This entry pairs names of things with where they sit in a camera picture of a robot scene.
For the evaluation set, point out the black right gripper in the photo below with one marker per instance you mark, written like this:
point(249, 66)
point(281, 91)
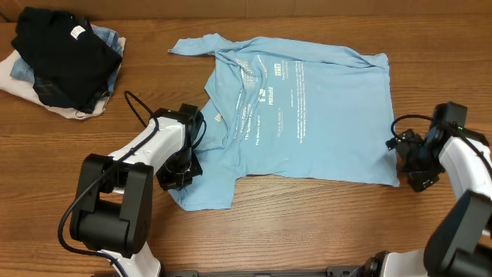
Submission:
point(423, 179)

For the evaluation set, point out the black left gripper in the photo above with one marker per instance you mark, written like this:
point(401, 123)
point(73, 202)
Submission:
point(170, 181)

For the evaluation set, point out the light blue printed t-shirt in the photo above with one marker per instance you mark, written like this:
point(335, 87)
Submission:
point(290, 108)

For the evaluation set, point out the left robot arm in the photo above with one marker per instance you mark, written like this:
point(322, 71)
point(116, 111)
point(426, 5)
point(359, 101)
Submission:
point(113, 203)

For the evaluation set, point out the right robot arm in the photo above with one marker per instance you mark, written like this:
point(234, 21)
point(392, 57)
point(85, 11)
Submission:
point(454, 249)

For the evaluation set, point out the black folded shirt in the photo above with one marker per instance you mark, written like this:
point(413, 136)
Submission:
point(71, 64)

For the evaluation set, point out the beige folded garment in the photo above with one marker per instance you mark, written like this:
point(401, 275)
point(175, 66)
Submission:
point(24, 90)

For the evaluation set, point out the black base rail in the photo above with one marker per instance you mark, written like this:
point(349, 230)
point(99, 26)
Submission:
point(330, 271)

